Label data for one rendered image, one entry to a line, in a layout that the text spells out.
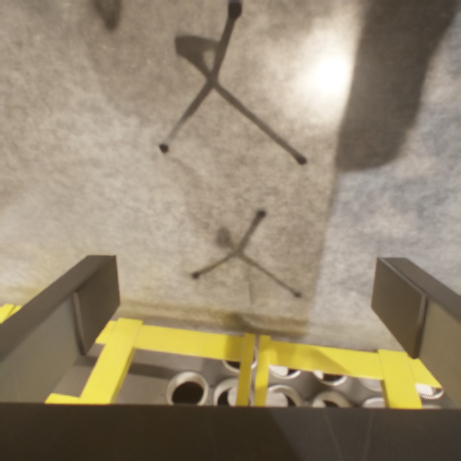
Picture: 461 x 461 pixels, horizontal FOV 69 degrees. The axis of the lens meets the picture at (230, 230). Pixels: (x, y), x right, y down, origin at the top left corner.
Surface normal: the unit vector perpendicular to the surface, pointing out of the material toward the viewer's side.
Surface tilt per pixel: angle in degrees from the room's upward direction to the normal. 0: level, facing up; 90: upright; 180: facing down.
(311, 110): 0
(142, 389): 90
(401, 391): 90
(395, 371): 90
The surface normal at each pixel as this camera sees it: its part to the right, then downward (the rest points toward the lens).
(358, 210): -0.15, 0.62
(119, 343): -0.01, -0.78
